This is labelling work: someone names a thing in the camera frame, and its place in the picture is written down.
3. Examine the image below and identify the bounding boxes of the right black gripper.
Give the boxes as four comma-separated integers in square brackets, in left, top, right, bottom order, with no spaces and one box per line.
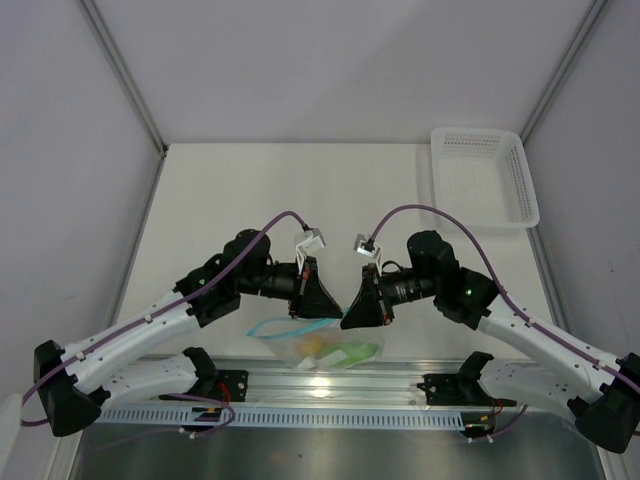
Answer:
[341,264,439,331]

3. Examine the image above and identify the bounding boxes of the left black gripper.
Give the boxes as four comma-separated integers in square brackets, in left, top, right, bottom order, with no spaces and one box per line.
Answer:
[238,255,343,320]

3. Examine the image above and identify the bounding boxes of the clear zip top bag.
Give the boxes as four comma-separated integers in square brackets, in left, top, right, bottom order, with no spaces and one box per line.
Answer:
[246,317,385,371]

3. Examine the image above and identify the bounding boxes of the yellow toy fruit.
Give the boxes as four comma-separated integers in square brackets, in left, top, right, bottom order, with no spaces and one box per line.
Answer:
[297,334,326,356]

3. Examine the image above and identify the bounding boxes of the green toy vegetable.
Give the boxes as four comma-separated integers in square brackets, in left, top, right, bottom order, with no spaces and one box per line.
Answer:
[317,342,380,369]

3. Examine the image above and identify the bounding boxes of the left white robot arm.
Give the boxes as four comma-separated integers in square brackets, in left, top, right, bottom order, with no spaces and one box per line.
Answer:
[33,228,342,437]

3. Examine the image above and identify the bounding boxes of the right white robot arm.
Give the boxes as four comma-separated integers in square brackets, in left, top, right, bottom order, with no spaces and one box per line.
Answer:
[341,230,639,454]

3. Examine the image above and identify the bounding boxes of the white plastic basket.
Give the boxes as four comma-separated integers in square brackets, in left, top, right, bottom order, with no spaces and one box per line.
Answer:
[430,127,540,233]

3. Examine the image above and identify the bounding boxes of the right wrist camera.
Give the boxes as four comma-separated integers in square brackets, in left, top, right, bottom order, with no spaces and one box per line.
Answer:
[354,234,383,274]

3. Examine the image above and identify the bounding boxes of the aluminium rail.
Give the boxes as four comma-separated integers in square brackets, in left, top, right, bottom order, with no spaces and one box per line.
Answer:
[124,354,566,412]

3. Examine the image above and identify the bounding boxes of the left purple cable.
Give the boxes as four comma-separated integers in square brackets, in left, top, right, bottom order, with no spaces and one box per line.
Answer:
[19,211,314,429]

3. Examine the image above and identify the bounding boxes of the purple cable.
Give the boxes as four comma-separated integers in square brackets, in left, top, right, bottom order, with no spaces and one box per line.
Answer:
[364,204,640,391]
[19,211,314,429]

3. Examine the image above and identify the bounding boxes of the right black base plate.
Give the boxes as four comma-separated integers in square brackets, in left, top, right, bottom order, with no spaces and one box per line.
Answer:
[416,373,517,407]

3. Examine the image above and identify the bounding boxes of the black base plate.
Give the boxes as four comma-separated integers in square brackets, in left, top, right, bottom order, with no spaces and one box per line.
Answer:
[158,370,249,403]
[416,373,517,407]

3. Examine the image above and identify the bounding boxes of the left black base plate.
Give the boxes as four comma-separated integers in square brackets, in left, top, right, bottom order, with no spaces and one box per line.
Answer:
[158,370,249,403]

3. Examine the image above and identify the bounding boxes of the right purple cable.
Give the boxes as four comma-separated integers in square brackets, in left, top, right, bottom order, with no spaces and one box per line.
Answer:
[364,204,640,391]

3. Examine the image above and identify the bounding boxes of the white slotted cable duct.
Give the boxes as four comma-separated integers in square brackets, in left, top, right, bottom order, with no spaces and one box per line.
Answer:
[98,404,465,431]

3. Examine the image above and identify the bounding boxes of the left aluminium frame post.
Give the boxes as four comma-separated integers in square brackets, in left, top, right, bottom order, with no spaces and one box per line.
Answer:
[76,0,168,157]

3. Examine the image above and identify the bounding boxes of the aluminium frame post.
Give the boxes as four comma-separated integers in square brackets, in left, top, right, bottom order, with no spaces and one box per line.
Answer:
[520,0,614,145]
[76,0,168,157]

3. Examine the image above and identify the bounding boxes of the right aluminium frame post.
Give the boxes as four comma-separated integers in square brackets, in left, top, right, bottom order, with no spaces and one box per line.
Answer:
[520,0,614,145]

